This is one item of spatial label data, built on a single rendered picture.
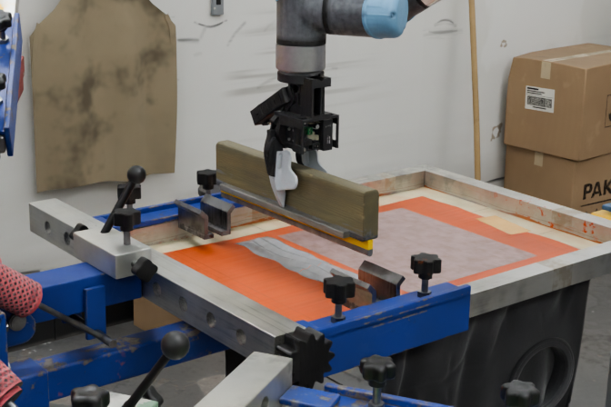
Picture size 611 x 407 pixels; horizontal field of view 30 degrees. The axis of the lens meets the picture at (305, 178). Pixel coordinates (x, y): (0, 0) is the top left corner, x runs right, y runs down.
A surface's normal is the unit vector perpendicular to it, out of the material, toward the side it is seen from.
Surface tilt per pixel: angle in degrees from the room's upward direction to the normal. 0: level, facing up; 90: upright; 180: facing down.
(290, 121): 90
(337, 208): 90
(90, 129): 90
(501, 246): 0
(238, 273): 0
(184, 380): 0
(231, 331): 90
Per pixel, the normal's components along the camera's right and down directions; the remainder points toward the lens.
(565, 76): -0.73, 0.15
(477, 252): 0.02, -0.96
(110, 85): 0.15, 0.25
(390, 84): 0.62, 0.22
